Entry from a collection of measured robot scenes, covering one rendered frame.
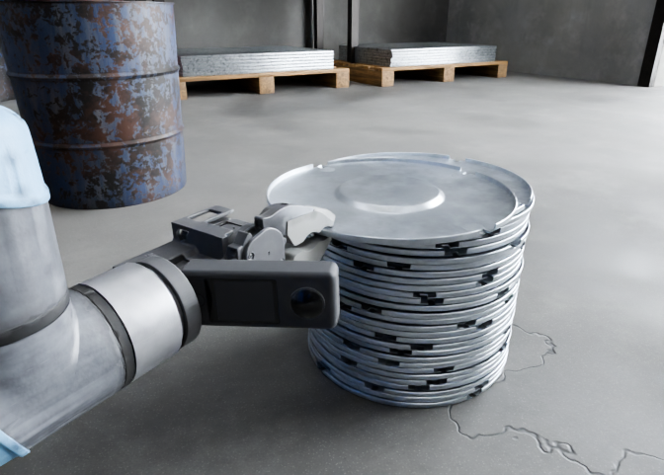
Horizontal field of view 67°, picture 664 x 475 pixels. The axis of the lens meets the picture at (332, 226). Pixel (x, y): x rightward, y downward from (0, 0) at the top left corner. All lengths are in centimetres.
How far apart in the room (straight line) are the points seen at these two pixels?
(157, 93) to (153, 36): 13
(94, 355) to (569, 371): 62
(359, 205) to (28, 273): 36
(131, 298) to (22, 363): 7
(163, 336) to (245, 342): 43
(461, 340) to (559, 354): 23
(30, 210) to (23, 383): 9
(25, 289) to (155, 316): 9
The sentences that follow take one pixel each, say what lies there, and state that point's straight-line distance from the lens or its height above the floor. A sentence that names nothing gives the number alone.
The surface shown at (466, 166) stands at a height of 24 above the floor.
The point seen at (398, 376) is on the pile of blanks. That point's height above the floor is 5.
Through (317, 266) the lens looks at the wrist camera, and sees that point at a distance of 36.
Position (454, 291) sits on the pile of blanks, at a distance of 58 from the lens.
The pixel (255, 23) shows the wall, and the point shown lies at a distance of 438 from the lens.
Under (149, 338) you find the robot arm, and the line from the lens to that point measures 35.
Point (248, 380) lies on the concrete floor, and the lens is 71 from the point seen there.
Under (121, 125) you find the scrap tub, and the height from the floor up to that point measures 21.
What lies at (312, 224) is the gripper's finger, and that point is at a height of 27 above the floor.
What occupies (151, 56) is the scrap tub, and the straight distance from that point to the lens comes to 134.
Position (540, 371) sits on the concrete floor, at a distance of 77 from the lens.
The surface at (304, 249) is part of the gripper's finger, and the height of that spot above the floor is 24.
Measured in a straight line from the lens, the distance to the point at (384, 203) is 55.
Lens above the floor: 45
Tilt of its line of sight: 23 degrees down
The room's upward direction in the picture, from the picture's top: straight up
